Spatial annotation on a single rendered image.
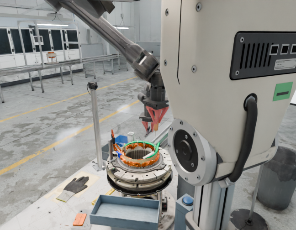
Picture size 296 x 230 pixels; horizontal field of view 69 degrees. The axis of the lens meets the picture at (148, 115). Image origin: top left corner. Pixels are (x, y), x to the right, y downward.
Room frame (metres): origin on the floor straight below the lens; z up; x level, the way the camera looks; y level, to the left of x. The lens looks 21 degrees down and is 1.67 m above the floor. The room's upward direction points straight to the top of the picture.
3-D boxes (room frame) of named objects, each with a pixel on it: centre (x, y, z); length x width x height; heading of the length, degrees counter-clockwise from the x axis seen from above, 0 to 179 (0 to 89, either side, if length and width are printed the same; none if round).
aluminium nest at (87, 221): (0.83, 0.32, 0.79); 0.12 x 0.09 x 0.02; 178
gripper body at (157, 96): (0.78, -0.04, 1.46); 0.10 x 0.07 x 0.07; 135
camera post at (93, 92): (1.30, 0.34, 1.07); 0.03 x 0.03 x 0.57; 38
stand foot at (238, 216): (1.52, -0.95, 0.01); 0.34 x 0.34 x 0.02
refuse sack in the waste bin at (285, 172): (1.83, -1.34, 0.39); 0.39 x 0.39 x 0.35
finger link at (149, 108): (0.78, -0.04, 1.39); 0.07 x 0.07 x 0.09; 45
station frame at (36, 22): (7.21, 3.06, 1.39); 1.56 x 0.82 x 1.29; 153
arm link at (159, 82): (0.79, -0.04, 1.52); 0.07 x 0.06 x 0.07; 26
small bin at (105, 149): (1.43, 0.28, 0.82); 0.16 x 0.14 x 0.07; 62
